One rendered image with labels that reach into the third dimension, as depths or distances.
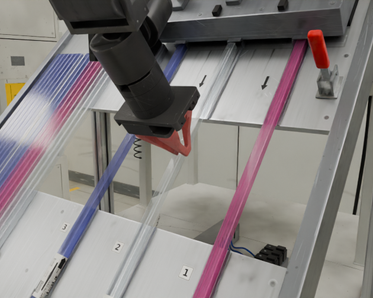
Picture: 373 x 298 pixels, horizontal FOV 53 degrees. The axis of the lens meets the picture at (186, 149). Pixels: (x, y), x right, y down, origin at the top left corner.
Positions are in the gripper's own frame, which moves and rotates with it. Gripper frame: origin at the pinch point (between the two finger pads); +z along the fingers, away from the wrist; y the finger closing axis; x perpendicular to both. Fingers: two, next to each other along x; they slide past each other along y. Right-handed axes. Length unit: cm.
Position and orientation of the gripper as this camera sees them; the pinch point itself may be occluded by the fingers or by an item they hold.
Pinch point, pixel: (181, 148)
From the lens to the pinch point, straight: 54.0
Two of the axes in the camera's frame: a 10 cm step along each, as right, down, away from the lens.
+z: 3.7, 6.3, 6.8
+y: -8.2, -1.1, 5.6
